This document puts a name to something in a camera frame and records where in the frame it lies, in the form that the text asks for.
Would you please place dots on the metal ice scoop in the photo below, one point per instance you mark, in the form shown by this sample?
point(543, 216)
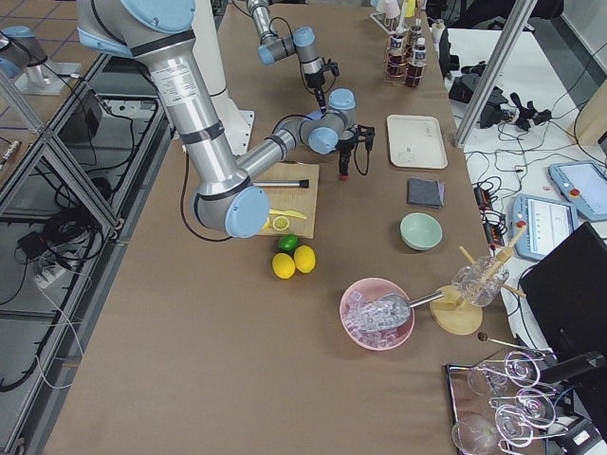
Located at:
point(403, 305)

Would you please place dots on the wine glass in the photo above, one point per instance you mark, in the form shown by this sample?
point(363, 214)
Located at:
point(513, 423)
point(492, 377)

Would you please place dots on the pink ice bowl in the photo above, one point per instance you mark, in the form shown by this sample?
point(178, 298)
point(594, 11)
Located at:
point(354, 308)

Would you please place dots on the white wire cup rack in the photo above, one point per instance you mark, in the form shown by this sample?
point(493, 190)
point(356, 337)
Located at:
point(389, 26)

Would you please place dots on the yellow lemon upper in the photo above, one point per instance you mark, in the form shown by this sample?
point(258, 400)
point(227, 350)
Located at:
point(304, 259)

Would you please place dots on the blue teach pendant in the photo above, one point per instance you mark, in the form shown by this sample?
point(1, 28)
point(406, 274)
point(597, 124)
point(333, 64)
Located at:
point(547, 223)
point(582, 184)

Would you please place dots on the copper wire bottle rack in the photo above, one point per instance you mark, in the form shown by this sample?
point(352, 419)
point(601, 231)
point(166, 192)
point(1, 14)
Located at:
point(405, 58)

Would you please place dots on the lemon half upper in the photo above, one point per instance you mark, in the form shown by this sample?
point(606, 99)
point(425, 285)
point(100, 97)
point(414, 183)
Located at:
point(280, 223)

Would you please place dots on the dark drink bottle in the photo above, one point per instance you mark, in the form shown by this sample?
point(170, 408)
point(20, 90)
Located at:
point(417, 63)
point(415, 32)
point(395, 60)

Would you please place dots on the yellow green plastic cup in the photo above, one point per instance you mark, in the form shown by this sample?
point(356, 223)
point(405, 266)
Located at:
point(409, 8)

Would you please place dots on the cream rabbit tray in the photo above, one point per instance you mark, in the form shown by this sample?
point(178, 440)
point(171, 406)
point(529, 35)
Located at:
point(416, 142)

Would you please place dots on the mint green bowl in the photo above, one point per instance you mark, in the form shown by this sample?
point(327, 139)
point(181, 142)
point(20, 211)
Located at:
point(420, 231)

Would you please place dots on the black glass rack tray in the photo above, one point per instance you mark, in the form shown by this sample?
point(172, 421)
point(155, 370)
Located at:
point(572, 387)

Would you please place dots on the blue teach pendant far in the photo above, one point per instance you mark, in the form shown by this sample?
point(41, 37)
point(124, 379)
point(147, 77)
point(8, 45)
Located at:
point(582, 184)

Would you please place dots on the yellow plastic knife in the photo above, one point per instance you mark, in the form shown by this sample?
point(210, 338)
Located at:
point(288, 213)

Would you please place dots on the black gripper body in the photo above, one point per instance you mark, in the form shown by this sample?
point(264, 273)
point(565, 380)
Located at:
point(317, 83)
point(345, 145)

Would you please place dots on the yellow lemon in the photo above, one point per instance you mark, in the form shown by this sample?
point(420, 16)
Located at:
point(283, 266)
point(304, 259)

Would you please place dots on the steel muddler black tip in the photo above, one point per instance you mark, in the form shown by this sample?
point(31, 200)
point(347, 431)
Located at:
point(281, 184)

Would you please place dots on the green lime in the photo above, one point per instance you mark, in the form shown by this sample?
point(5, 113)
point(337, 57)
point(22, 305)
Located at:
point(288, 243)

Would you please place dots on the pale pink plastic cup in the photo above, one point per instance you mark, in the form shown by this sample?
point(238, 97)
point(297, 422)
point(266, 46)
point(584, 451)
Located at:
point(391, 9)

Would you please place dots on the aluminium frame post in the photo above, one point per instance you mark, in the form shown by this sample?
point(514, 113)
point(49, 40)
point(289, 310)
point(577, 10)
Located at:
point(514, 26)

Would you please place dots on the grey folded cloth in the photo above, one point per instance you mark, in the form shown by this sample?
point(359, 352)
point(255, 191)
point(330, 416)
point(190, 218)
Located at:
point(426, 193)

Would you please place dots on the black laptop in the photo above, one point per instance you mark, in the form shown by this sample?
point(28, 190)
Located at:
point(566, 292)

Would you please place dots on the wooden cutting board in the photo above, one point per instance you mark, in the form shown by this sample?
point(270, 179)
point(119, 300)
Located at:
point(302, 200)

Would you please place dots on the blue teach pendant near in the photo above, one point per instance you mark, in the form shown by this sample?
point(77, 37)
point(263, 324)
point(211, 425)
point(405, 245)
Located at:
point(547, 223)

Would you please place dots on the blue round plate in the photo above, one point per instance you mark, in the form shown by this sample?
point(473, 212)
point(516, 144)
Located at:
point(315, 115)

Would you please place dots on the glass mug on stand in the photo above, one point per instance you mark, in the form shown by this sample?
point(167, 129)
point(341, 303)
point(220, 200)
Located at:
point(470, 283)

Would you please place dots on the yellow lemon lower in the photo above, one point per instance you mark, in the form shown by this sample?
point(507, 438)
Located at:
point(283, 266)

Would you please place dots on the dark drink bottle front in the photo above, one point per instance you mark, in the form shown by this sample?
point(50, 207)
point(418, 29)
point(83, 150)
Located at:
point(417, 63)

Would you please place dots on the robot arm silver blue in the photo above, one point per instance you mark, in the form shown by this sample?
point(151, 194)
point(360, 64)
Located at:
point(160, 35)
point(279, 41)

